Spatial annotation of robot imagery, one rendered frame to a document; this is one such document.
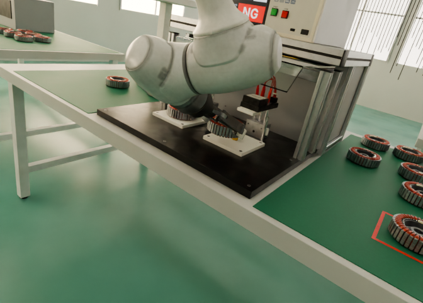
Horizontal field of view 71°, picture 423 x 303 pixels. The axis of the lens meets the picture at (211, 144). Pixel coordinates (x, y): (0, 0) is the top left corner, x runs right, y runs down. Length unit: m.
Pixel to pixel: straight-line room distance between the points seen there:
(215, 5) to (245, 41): 0.07
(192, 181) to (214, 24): 0.41
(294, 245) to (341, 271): 0.10
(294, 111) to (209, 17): 0.68
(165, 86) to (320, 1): 0.58
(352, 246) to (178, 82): 0.49
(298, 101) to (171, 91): 0.64
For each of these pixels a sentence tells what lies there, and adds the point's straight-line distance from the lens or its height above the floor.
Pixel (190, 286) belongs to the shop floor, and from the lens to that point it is 1.51.
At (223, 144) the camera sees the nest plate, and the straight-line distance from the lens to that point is 0.91.
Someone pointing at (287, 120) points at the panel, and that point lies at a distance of 1.15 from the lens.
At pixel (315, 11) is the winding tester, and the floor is 1.20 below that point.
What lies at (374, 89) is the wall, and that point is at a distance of 7.30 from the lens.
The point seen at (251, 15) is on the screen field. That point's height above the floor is 1.16.
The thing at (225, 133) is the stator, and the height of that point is 0.83.
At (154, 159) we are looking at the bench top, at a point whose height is 0.74.
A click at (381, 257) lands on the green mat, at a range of 0.73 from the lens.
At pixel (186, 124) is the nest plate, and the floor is 0.78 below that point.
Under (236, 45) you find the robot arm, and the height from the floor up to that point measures 1.09.
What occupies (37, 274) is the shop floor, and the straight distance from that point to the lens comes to 1.57.
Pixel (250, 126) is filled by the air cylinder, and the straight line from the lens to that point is 1.08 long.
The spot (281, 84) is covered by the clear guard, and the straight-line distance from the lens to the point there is 0.72.
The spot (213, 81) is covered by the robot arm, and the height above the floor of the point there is 1.02.
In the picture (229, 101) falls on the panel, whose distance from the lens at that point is 1.27.
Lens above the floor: 1.13
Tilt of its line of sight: 22 degrees down
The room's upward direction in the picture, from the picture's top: 11 degrees clockwise
